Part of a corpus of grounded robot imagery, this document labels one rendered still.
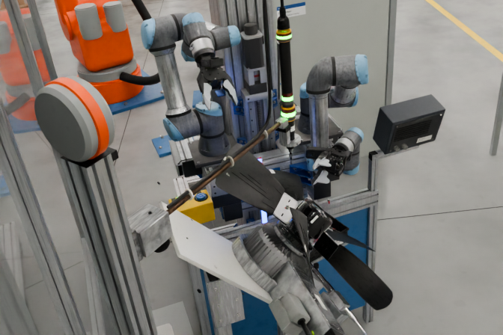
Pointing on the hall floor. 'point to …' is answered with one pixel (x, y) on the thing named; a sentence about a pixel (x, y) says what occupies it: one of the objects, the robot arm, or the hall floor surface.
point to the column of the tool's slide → (111, 243)
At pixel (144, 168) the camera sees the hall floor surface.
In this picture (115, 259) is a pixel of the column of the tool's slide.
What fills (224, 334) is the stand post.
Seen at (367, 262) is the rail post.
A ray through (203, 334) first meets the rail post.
